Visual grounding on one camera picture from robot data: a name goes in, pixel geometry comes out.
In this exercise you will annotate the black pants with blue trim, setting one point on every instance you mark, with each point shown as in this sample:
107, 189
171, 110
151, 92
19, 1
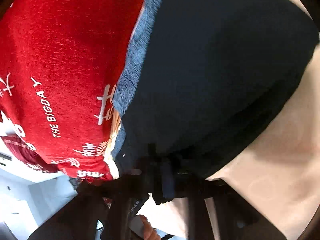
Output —
203, 78

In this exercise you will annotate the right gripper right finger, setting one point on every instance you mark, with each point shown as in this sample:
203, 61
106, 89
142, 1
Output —
215, 210

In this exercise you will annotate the cream cloth on sofa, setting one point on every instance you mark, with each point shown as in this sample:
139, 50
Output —
279, 171

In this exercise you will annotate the red sofa cover with characters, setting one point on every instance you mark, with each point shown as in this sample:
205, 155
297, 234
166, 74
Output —
60, 64

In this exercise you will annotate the operator left hand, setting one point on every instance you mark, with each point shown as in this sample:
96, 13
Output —
149, 233

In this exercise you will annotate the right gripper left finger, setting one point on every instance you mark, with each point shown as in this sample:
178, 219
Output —
110, 203

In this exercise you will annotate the red cushion at sofa end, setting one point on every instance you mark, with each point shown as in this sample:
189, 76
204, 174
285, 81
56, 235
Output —
26, 155

